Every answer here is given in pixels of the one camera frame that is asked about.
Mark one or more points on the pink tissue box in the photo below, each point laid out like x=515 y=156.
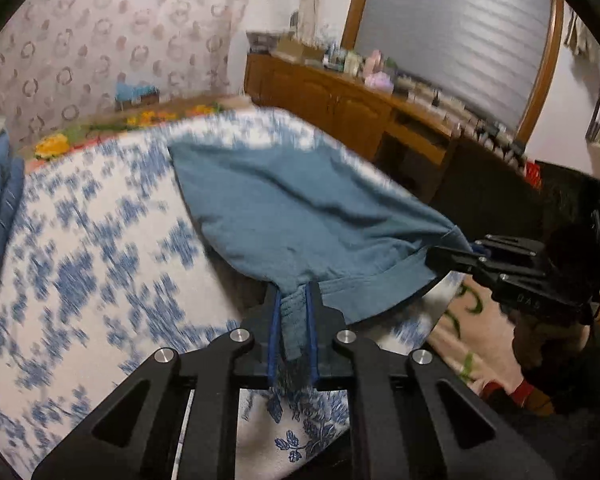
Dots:
x=380 y=82

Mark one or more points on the cluster of small bottles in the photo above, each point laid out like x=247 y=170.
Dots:
x=345 y=60

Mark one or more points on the colourful flower blanket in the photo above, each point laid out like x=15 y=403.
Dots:
x=55 y=145

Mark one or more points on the beige tied curtain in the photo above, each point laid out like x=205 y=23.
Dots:
x=312 y=0

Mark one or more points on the folded denim jeans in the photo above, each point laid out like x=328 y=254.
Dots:
x=0 y=200

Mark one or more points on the grey window blind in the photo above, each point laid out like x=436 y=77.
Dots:
x=455 y=35

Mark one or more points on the cardboard box with blue cloth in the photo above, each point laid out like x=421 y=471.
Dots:
x=135 y=92

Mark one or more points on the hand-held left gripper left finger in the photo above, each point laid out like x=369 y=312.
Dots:
x=275 y=330

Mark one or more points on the grey stacked trays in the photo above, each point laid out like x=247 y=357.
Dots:
x=262 y=42

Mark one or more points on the circle patterned sheer curtain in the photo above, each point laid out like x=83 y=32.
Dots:
x=105 y=35

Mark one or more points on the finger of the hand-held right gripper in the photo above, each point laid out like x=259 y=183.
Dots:
x=510 y=249
x=500 y=272

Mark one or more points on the blue floral bedsheet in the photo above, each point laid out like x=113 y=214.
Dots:
x=105 y=285

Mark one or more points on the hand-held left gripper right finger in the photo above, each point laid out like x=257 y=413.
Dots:
x=312 y=330

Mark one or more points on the black chair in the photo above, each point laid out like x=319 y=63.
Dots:
x=490 y=190

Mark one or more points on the open cardboard box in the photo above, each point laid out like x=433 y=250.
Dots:
x=292 y=50

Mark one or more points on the beige green patterned blanket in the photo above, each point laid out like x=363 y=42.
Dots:
x=485 y=345

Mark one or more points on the pink bottle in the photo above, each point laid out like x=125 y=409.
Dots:
x=375 y=62

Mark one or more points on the teal blue short pants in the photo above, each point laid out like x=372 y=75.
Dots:
x=290 y=210

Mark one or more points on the wooden cabinet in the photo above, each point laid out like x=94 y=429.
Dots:
x=330 y=100

